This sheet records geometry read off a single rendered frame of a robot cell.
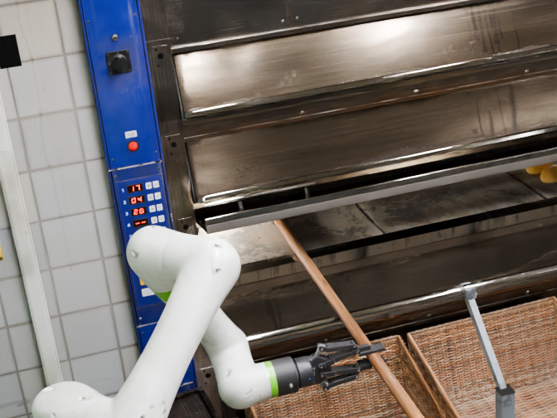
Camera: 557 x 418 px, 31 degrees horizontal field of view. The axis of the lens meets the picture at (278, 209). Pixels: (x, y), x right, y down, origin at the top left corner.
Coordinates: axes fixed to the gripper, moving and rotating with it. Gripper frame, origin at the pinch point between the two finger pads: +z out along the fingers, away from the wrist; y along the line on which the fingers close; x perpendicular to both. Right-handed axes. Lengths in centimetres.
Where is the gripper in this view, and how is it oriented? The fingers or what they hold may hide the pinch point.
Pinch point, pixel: (371, 355)
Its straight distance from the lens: 257.6
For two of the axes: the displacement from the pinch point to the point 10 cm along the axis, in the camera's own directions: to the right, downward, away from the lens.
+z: 9.6, -1.9, 2.1
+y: 1.0, 9.1, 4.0
